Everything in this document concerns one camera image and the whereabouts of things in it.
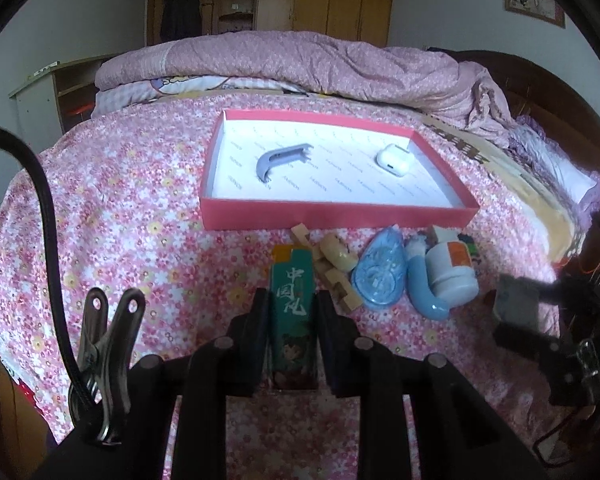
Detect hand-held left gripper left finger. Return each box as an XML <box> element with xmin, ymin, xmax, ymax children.
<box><xmin>125</xmin><ymin>287</ymin><xmax>273</xmax><ymax>480</ymax></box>

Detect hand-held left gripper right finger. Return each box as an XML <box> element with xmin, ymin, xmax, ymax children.
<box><xmin>314</xmin><ymin>290</ymin><xmax>546</xmax><ymax>480</ymax></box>

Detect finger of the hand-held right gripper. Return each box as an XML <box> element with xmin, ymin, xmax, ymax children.
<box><xmin>532</xmin><ymin>277</ymin><xmax>600</xmax><ymax>311</ymax></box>
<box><xmin>492</xmin><ymin>322</ymin><xmax>576</xmax><ymax>376</ymax></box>

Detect grey ribbed item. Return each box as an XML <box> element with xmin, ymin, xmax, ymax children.
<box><xmin>492</xmin><ymin>274</ymin><xmax>543</xmax><ymax>328</ymax></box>

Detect green printed lighter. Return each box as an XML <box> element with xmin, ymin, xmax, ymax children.
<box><xmin>269</xmin><ymin>246</ymin><xmax>321</xmax><ymax>391</ymax></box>

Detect blue correction tape dispenser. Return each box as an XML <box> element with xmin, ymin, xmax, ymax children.
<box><xmin>351</xmin><ymin>225</ymin><xmax>408</xmax><ymax>309</ymax></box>

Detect round beige chess piece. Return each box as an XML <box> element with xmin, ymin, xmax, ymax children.
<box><xmin>316</xmin><ymin>235</ymin><xmax>358</xmax><ymax>273</ymax></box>

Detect white bottle orange label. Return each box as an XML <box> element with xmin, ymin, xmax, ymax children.
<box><xmin>424</xmin><ymin>227</ymin><xmax>481</xmax><ymax>307</ymax></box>

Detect light blue curved tube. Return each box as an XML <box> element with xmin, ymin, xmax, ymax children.
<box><xmin>404</xmin><ymin>234</ymin><xmax>451</xmax><ymax>322</ymax></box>

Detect red shallow cardboard box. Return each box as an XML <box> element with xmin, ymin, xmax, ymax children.
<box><xmin>198</xmin><ymin>108</ymin><xmax>481</xmax><ymax>232</ymax></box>

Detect wooden interlocking puzzle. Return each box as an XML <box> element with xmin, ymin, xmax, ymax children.
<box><xmin>290</xmin><ymin>224</ymin><xmax>361</xmax><ymax>307</ymax></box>

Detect lilac ruffled pillow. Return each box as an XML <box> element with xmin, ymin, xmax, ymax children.
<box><xmin>505</xmin><ymin>115</ymin><xmax>600</xmax><ymax>216</ymax></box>

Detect yellow brown printed blanket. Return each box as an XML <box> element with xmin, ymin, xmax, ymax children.
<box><xmin>420</xmin><ymin>112</ymin><xmax>581</xmax><ymax>266</ymax></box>

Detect silver metal clip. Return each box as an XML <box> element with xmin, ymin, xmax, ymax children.
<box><xmin>69</xmin><ymin>287</ymin><xmax>147</xmax><ymax>445</ymax></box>

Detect white earbuds case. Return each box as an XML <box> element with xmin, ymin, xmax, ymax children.
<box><xmin>376</xmin><ymin>143</ymin><xmax>414</xmax><ymax>176</ymax></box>

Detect dark wooden headboard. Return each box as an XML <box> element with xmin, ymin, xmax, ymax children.
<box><xmin>425</xmin><ymin>47</ymin><xmax>600</xmax><ymax>261</ymax></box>

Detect cartoon printed sheet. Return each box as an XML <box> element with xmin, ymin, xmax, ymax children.
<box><xmin>145</xmin><ymin>74</ymin><xmax>306</xmax><ymax>98</ymax></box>

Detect pink quilt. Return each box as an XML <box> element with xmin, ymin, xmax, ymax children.
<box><xmin>94</xmin><ymin>30</ymin><xmax>516</xmax><ymax>133</ymax></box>

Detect wooden bedside cabinet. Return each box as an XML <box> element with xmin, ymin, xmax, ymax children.
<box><xmin>8</xmin><ymin>55</ymin><xmax>116</xmax><ymax>136</ymax></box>

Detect dark hanging clothes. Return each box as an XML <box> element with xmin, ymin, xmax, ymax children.
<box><xmin>160</xmin><ymin>0</ymin><xmax>202</xmax><ymax>41</ymax></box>

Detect grey curved plastic handle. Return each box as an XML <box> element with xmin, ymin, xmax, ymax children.
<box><xmin>255</xmin><ymin>143</ymin><xmax>314</xmax><ymax>184</ymax></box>

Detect black cable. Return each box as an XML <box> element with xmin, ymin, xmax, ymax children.
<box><xmin>0</xmin><ymin>124</ymin><xmax>98</xmax><ymax>411</ymax></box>

